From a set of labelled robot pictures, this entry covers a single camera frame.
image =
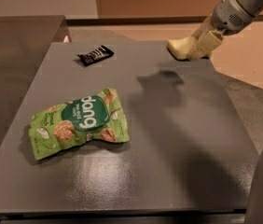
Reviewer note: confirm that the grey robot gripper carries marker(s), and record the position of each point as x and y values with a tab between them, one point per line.
229	16

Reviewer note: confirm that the yellow sponge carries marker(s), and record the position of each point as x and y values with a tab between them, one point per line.
185	49

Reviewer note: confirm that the green dang chips bag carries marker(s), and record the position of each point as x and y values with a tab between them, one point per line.
75	123

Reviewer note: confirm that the black candy bar wrapper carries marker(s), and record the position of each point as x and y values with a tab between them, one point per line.
96	55

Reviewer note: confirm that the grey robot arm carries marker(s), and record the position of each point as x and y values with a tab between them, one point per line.
254	211

